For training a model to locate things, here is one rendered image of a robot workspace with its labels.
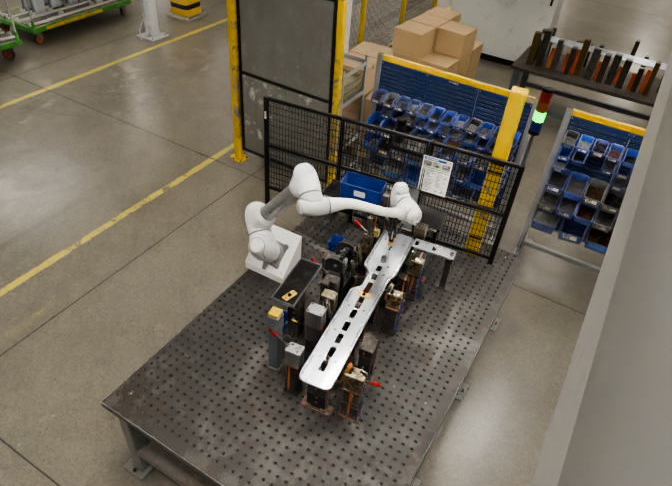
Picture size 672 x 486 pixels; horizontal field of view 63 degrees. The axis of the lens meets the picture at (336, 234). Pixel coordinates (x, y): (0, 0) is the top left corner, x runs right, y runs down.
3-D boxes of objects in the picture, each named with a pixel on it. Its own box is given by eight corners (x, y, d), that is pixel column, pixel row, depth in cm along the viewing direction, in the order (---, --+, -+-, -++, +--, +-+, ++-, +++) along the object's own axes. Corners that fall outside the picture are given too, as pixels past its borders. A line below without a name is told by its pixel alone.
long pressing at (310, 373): (334, 394, 276) (334, 393, 275) (294, 378, 282) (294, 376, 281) (415, 239, 376) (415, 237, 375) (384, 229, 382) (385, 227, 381)
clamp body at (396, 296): (394, 339, 344) (402, 301, 322) (376, 332, 347) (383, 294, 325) (399, 329, 350) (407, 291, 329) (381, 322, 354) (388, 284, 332)
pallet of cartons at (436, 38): (436, 123, 721) (452, 44, 655) (383, 104, 753) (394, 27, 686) (472, 93, 801) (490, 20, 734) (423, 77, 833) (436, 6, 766)
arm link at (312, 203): (332, 210, 312) (326, 188, 316) (302, 214, 306) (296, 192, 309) (326, 218, 324) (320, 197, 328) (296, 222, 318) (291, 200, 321)
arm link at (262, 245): (261, 265, 370) (246, 261, 350) (255, 240, 375) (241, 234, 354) (282, 258, 367) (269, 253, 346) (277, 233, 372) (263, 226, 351)
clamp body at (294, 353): (298, 399, 306) (300, 358, 283) (280, 391, 309) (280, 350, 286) (305, 386, 313) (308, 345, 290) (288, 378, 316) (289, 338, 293)
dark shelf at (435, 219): (438, 233, 380) (439, 230, 379) (321, 196, 405) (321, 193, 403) (446, 216, 396) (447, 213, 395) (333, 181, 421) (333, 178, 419)
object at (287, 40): (339, 195, 580) (357, -3, 454) (332, 201, 571) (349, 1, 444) (239, 154, 628) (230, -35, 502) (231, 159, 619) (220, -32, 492)
